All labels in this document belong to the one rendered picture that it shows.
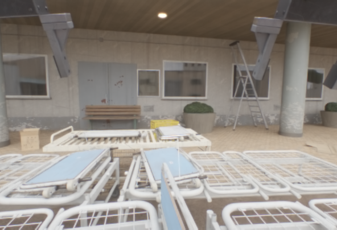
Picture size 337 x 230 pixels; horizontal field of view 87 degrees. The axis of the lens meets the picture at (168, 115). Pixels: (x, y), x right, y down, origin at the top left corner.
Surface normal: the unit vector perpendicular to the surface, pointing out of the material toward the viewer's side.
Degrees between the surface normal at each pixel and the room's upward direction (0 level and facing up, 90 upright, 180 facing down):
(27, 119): 90
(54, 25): 114
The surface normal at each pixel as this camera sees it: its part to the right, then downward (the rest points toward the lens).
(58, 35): 0.19, 0.49
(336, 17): -0.16, 0.48
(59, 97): 0.19, 0.10
